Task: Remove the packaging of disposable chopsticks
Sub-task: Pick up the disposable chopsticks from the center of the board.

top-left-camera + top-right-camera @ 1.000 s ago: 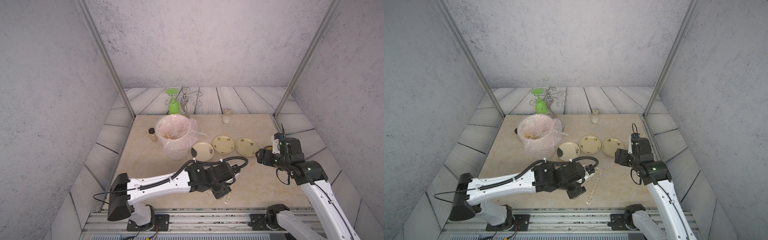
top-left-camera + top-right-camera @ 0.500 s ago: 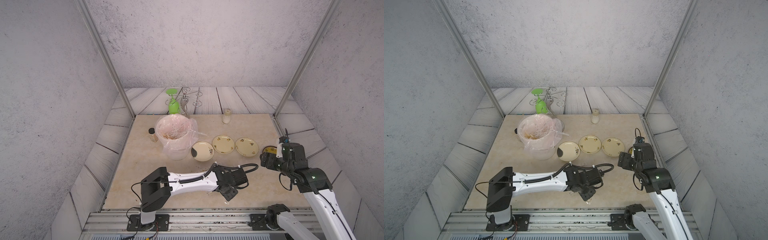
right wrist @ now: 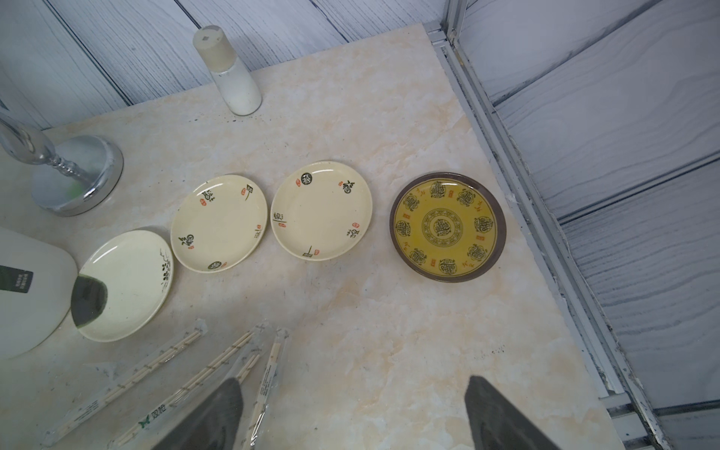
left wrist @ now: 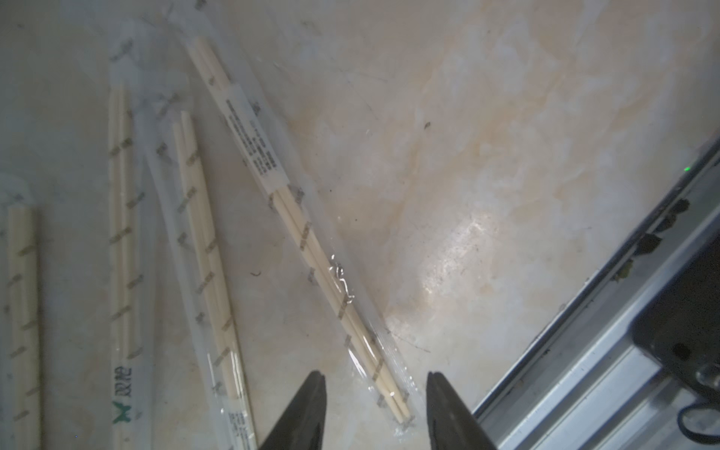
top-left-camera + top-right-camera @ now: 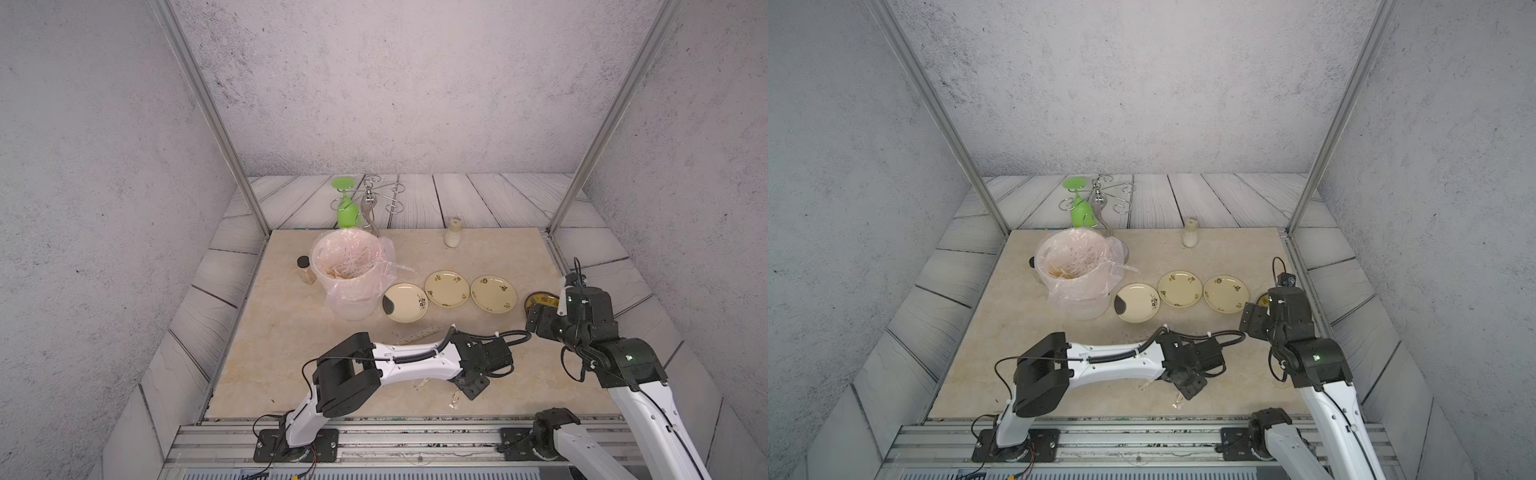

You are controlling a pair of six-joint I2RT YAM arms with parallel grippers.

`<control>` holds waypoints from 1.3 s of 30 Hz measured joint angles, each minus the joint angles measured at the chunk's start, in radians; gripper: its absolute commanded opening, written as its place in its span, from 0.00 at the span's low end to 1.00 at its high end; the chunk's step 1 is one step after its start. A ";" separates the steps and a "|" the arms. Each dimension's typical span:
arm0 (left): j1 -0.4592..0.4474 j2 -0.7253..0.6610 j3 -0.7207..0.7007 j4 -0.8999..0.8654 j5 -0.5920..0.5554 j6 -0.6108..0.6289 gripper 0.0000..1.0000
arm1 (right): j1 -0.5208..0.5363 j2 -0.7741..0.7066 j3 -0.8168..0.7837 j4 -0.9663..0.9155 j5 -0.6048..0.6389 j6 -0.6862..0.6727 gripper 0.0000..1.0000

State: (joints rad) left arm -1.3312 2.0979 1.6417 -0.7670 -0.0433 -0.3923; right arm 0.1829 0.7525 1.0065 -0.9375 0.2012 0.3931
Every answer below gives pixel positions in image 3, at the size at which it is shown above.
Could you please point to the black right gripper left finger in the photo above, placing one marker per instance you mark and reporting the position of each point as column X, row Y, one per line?
column 213, row 424

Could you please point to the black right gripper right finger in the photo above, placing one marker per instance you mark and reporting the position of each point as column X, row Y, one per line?
column 496, row 423

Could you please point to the wrapped chopsticks middle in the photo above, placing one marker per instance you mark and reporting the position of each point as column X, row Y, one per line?
column 236, row 362

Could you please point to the wrapped chopsticks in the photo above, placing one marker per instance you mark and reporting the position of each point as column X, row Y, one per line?
column 122, row 384
column 236, row 362
column 265, row 389

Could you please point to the wrapped chopsticks right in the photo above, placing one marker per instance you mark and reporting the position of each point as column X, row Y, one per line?
column 265, row 389

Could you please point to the wrapped chopsticks left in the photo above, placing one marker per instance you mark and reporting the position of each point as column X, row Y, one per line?
column 122, row 384

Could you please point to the cream plate with dark patch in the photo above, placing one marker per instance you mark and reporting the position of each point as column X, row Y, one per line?
column 122, row 286

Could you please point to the cream plate with characters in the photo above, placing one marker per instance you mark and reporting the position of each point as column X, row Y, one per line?
column 321, row 211
column 219, row 224

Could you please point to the yellow plate brown rim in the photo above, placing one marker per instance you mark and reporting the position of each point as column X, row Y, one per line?
column 448, row 227

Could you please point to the chrome cup holder stand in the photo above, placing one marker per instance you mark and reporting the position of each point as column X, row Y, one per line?
column 71, row 178

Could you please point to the white shaker bottle beige cap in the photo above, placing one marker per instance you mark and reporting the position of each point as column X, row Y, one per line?
column 230, row 74

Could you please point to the right aluminium frame post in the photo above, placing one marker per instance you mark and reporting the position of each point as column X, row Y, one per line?
column 452, row 21

